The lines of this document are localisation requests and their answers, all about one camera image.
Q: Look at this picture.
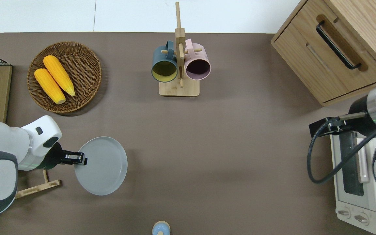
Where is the wooden mug tree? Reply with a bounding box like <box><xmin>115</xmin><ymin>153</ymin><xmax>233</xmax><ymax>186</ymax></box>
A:
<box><xmin>159</xmin><ymin>2</ymin><xmax>200</xmax><ymax>97</ymax></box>

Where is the dark blue mug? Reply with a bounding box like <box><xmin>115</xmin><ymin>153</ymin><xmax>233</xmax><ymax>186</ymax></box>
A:
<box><xmin>151</xmin><ymin>40</ymin><xmax>179</xmax><ymax>83</ymax></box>

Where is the brown table mat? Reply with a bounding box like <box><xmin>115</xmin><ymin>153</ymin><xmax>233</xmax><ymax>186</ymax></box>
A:
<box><xmin>0</xmin><ymin>31</ymin><xmax>376</xmax><ymax>235</ymax></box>

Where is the wooden cabinet with black handle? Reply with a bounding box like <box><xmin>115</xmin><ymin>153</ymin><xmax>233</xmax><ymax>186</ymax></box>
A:
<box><xmin>271</xmin><ymin>0</ymin><xmax>376</xmax><ymax>106</ymax></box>

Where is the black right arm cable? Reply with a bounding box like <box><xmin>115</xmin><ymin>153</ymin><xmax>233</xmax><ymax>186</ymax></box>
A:
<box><xmin>307</xmin><ymin>116</ymin><xmax>376</xmax><ymax>184</ymax></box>

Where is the yellow corn cob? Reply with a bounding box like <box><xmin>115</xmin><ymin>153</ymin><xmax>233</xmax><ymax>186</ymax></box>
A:
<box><xmin>34</xmin><ymin>68</ymin><xmax>66</xmax><ymax>105</ymax></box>
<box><xmin>43</xmin><ymin>55</ymin><xmax>76</xmax><ymax>97</ymax></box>

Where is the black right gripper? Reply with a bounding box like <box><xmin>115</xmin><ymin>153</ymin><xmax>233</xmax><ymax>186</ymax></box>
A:
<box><xmin>308</xmin><ymin>97</ymin><xmax>376</xmax><ymax>138</ymax></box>

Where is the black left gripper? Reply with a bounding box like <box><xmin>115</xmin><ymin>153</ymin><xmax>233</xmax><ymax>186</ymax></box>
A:
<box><xmin>39</xmin><ymin>142</ymin><xmax>88</xmax><ymax>170</ymax></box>

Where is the small blue wooden knob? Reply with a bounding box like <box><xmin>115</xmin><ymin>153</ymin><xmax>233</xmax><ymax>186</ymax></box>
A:
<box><xmin>152</xmin><ymin>221</ymin><xmax>171</xmax><ymax>235</ymax></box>

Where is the wooden plate rack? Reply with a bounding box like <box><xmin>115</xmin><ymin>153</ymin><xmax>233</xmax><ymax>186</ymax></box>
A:
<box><xmin>13</xmin><ymin>169</ymin><xmax>61</xmax><ymax>200</ymax></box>

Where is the white toaster oven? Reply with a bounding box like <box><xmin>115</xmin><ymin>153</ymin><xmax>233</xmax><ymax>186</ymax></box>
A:
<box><xmin>330</xmin><ymin>131</ymin><xmax>376</xmax><ymax>235</ymax></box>

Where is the brown wicker basket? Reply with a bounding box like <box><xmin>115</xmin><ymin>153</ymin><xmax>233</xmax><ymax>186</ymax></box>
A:
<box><xmin>27</xmin><ymin>41</ymin><xmax>102</xmax><ymax>114</ymax></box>

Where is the pink mug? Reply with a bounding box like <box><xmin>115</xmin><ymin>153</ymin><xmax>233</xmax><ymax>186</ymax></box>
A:
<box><xmin>184</xmin><ymin>39</ymin><xmax>212</xmax><ymax>81</ymax></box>

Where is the gray plate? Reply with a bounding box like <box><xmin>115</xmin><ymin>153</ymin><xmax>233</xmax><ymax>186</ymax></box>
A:
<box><xmin>74</xmin><ymin>136</ymin><xmax>128</xmax><ymax>196</ymax></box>

